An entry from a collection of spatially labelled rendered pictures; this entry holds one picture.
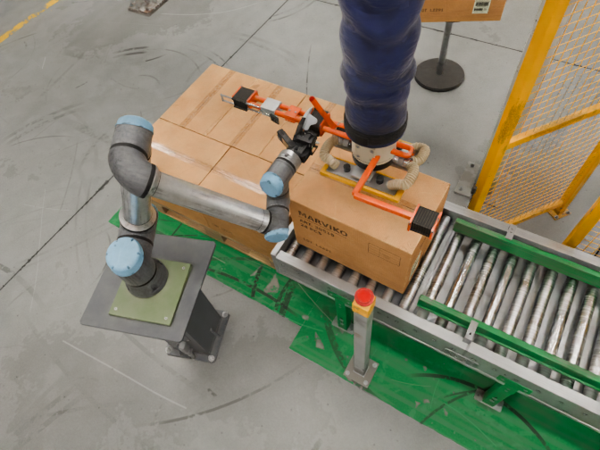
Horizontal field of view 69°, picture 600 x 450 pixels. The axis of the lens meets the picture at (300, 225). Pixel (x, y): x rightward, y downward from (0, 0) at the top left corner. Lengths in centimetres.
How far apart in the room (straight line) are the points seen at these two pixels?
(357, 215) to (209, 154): 122
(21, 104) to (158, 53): 132
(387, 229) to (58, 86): 373
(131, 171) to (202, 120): 164
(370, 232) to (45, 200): 273
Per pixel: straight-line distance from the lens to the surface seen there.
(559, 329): 228
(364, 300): 161
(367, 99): 144
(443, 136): 353
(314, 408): 257
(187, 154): 285
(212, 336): 273
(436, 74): 398
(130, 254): 191
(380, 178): 171
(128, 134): 149
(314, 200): 194
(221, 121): 297
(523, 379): 211
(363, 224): 187
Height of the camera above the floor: 253
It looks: 57 degrees down
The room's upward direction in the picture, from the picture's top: 11 degrees counter-clockwise
